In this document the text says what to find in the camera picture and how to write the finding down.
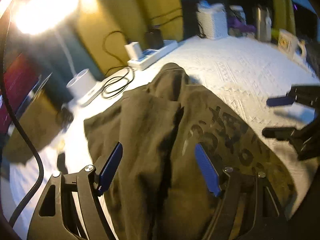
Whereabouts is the white desk lamp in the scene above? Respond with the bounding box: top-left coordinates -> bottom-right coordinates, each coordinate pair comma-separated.
11,0 -> 102,107

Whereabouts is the red screen tablet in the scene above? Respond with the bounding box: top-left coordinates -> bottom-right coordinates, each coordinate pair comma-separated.
0,52 -> 42,136

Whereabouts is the white perforated basket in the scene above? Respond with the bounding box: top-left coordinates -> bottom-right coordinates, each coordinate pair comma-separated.
196,1 -> 228,40

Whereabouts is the white textured bedspread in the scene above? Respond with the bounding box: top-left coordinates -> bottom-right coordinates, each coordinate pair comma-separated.
0,35 -> 320,240

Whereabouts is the black power adapter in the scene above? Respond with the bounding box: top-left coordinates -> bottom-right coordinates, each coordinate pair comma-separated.
144,28 -> 164,50

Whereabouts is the white power strip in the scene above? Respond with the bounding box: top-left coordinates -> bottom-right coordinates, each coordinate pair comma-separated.
127,40 -> 178,71

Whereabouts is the dark brown t-shirt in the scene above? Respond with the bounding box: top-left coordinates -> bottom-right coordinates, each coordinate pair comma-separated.
84,63 -> 295,239

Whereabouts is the black coiled cable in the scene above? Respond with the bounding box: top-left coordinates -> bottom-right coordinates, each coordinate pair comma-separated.
101,65 -> 136,100

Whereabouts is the stainless steel tumbler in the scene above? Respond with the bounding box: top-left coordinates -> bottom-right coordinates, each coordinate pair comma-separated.
255,5 -> 272,42

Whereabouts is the clear glass jar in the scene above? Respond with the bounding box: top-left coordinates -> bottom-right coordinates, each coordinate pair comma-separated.
229,5 -> 246,23

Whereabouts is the white cartoon mug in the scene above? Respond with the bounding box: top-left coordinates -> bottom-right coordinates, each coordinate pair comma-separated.
278,29 -> 307,60

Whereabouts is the white charger plug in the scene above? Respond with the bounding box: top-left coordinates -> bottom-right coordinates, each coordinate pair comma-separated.
124,42 -> 143,61

